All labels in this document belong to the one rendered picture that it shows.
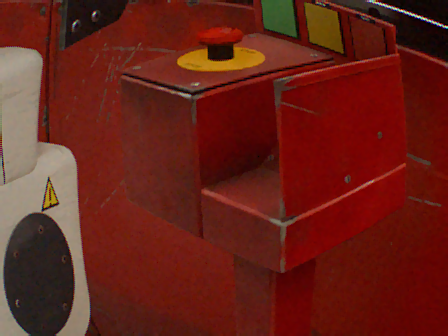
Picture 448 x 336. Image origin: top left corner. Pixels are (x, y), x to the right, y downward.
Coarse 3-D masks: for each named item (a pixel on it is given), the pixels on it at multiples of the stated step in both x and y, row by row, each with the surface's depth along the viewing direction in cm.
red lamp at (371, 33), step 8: (352, 24) 94; (360, 24) 93; (368, 24) 92; (352, 32) 94; (360, 32) 93; (368, 32) 92; (376, 32) 91; (360, 40) 94; (368, 40) 93; (376, 40) 92; (360, 48) 94; (368, 48) 93; (376, 48) 92; (384, 48) 91; (360, 56) 95; (368, 56) 94; (376, 56) 93
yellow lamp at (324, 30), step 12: (312, 12) 98; (324, 12) 97; (336, 12) 95; (312, 24) 99; (324, 24) 97; (336, 24) 96; (312, 36) 99; (324, 36) 98; (336, 36) 97; (336, 48) 97
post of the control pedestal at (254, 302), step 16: (240, 256) 100; (240, 272) 101; (256, 272) 99; (272, 272) 97; (288, 272) 98; (304, 272) 100; (240, 288) 101; (256, 288) 100; (272, 288) 98; (288, 288) 99; (304, 288) 101; (240, 304) 102; (256, 304) 100; (272, 304) 99; (288, 304) 100; (304, 304) 101; (240, 320) 103; (256, 320) 101; (272, 320) 99; (288, 320) 101; (304, 320) 102
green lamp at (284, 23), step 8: (264, 0) 103; (272, 0) 102; (280, 0) 101; (288, 0) 100; (264, 8) 103; (272, 8) 102; (280, 8) 101; (288, 8) 101; (264, 16) 104; (272, 16) 103; (280, 16) 102; (288, 16) 101; (264, 24) 104; (272, 24) 103; (280, 24) 102; (288, 24) 101; (280, 32) 103; (288, 32) 102; (296, 32) 101
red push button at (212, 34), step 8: (200, 32) 96; (208, 32) 96; (216, 32) 95; (224, 32) 95; (232, 32) 95; (240, 32) 96; (200, 40) 96; (208, 40) 95; (216, 40) 95; (224, 40) 95; (232, 40) 95; (240, 40) 96; (208, 48) 97; (216, 48) 96; (224, 48) 96; (232, 48) 97; (208, 56) 97; (216, 56) 96; (224, 56) 96; (232, 56) 97
